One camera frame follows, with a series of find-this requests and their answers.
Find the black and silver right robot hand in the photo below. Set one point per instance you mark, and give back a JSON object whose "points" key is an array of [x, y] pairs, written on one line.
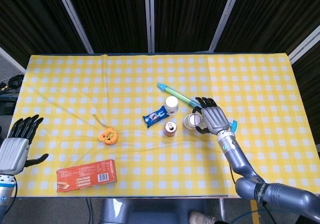
{"points": [[215, 120]]}

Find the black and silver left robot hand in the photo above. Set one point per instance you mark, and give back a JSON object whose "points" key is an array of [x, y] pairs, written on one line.
{"points": [[12, 155]]}

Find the white paper cup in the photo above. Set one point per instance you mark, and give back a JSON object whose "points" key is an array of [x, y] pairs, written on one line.
{"points": [[172, 105], [191, 121]]}

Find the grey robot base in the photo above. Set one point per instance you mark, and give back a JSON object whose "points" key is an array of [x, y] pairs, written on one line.
{"points": [[150, 210]]}

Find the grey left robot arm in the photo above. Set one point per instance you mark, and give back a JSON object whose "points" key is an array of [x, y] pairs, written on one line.
{"points": [[6, 194]]}

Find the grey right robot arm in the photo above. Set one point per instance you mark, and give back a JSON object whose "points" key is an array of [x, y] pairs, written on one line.
{"points": [[240, 159]]}

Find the red soda can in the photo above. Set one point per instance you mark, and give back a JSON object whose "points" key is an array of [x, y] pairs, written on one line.
{"points": [[170, 129]]}

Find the green blue water squirter toy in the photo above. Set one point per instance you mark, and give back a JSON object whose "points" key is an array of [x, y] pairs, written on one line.
{"points": [[175, 92]]}

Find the blue cookie packet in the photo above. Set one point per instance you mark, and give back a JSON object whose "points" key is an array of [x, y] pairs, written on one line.
{"points": [[155, 116]]}

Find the orange cardboard box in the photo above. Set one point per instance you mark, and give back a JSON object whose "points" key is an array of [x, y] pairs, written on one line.
{"points": [[86, 175]]}

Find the yellow white checkered tablecloth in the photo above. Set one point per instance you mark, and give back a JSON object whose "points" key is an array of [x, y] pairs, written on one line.
{"points": [[150, 69]]}

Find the black pleated partition panel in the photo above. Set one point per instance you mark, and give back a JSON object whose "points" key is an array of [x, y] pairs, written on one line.
{"points": [[308, 94], [190, 16], [32, 21], [110, 16], [275, 14]]}

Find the orange tape measure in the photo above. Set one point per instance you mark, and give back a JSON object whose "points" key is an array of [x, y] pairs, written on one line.
{"points": [[108, 136]]}

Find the white sneaker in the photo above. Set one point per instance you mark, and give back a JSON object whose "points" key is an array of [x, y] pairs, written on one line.
{"points": [[201, 218]]}

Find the white partition frame post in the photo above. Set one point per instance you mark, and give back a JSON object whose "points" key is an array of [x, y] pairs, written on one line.
{"points": [[305, 45], [223, 17], [11, 60], [149, 16], [73, 17]]}

